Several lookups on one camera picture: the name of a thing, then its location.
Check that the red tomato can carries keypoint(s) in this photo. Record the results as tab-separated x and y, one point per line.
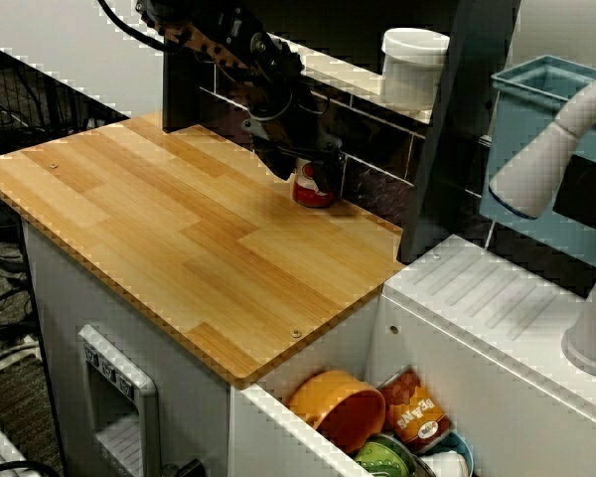
308	196

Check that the black end panel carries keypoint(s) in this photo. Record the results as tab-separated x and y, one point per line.
179	89

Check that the white toy sink unit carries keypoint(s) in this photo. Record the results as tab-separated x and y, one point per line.
501	397

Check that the grey toy faucet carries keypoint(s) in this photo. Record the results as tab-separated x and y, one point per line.
536	169

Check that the white plastic container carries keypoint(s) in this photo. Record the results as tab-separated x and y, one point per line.
412	74

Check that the grey ice dispenser panel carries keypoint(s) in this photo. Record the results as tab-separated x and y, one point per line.
149	422

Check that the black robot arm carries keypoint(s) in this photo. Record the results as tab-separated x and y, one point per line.
238	35

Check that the white plastic cup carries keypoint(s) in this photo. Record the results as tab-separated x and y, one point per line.
444	464

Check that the blue plastic bowl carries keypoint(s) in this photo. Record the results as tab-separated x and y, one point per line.
464	447

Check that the orange plastic pot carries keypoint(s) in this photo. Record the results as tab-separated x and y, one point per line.
347	417

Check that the green peas can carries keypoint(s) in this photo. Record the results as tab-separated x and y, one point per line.
382	459

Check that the teal plastic bin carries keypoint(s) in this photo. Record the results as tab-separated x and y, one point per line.
521	109

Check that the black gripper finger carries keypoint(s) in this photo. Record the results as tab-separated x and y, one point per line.
330	174
280	164

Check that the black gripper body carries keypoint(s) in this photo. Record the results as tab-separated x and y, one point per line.
288	131

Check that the white kitchen cabinet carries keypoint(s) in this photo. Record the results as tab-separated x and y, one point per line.
189	407

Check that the orange beans can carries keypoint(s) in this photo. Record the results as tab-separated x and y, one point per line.
417	407

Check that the dark grey upright board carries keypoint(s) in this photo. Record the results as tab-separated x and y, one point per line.
452	149

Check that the dark tiled backsplash with ledge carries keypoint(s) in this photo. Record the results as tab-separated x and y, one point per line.
377	164

